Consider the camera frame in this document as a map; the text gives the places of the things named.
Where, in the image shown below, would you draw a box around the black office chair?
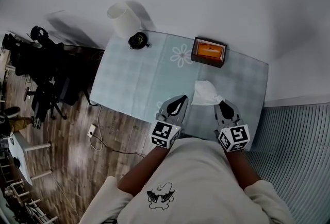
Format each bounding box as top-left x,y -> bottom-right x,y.
2,32 -> 79,121

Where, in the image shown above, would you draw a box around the person's left forearm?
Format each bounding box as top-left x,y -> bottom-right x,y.
117,144 -> 171,197

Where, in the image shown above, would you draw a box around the white tissue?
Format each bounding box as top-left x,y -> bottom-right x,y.
192,80 -> 225,106

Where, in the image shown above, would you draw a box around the light blue checked tablecloth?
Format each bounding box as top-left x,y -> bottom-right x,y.
89,29 -> 270,152

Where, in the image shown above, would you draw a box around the black headphones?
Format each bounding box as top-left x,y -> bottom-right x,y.
30,25 -> 50,44

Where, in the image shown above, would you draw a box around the black round coiled device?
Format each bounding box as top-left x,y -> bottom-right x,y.
128,31 -> 152,50

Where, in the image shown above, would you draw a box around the white side table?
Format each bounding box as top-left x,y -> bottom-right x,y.
7,131 -> 53,186

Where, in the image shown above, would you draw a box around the white power strip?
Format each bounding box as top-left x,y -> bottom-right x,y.
87,123 -> 98,138

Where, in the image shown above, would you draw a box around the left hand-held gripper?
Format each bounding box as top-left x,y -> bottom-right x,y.
150,95 -> 189,149

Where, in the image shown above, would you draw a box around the white cable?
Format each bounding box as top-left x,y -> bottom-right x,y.
89,104 -> 104,151

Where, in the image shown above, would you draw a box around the brown orange tissue box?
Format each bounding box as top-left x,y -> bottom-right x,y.
190,37 -> 228,69

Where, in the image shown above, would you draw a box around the person's right forearm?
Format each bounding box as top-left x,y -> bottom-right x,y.
225,149 -> 263,191

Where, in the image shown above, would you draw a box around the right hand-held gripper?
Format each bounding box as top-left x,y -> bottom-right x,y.
213,100 -> 251,153

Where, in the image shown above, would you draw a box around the black cable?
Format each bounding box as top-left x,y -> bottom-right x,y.
90,133 -> 145,159

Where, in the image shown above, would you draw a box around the grey ribbed panel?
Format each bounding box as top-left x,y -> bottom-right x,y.
242,102 -> 330,224

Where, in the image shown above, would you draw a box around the person's white printed shirt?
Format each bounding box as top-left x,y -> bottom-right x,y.
79,136 -> 295,224

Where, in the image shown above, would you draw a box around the white wooden rack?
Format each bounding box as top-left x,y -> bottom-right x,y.
4,181 -> 59,224

